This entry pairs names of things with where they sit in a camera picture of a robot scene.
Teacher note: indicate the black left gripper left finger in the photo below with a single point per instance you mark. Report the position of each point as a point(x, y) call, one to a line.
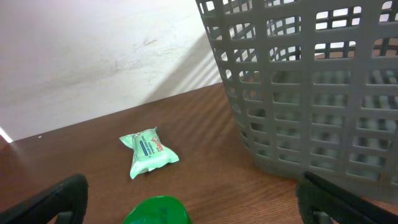
point(66, 201)

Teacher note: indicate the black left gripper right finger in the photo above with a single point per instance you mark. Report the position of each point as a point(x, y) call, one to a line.
point(320, 201)

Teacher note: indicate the mint green wipes packet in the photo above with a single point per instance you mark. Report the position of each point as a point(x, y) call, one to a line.
point(149, 152)

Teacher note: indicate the green lidded jar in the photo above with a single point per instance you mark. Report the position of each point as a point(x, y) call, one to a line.
point(161, 209)

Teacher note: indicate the grey plastic lattice basket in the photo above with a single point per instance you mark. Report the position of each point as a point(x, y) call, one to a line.
point(313, 86)

